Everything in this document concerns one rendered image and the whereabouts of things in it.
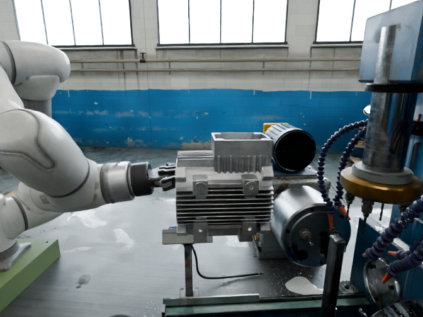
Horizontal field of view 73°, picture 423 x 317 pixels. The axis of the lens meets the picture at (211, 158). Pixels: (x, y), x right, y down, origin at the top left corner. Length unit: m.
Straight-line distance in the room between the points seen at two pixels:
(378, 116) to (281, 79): 5.63
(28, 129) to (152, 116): 6.22
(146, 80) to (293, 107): 3.23
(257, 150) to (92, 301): 0.86
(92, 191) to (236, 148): 0.31
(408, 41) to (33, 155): 0.71
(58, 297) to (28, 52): 0.85
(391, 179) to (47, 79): 1.04
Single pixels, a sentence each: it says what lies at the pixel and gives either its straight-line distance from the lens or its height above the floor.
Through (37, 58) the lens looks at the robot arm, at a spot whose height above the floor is 1.63.
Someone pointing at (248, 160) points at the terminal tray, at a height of 1.40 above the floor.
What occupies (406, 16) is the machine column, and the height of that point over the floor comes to 1.68.
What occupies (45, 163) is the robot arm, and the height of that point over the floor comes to 1.44.
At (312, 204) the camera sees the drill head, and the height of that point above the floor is 1.16.
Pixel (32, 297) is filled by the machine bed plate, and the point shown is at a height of 0.80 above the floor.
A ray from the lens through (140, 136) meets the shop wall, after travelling 6.88.
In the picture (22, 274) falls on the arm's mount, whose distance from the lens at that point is 1.35.
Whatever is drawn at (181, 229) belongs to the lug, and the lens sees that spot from 0.62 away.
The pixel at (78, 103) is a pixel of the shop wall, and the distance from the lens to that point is 7.41.
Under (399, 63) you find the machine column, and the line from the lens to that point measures 0.72.
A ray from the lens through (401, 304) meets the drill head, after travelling 0.70.
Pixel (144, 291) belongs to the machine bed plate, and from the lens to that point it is 1.20.
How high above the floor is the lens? 1.56
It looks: 16 degrees down
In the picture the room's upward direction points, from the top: straight up
